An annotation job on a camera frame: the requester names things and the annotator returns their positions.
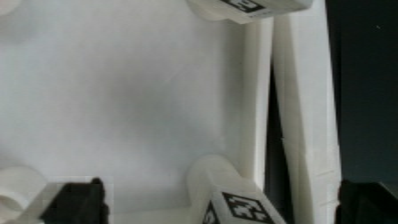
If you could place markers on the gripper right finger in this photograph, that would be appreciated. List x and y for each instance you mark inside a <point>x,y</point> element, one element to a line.
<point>369,203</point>

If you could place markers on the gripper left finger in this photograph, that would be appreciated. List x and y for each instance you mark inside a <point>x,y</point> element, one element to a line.
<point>79,206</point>

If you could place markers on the white table leg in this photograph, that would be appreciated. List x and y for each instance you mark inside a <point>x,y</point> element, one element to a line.
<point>229,201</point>
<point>246,11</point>

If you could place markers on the white square table top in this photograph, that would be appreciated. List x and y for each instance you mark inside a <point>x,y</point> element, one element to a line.
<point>124,98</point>

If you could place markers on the white U-shaped obstacle fence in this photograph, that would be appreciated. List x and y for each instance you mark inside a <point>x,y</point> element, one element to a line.
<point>303,72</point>

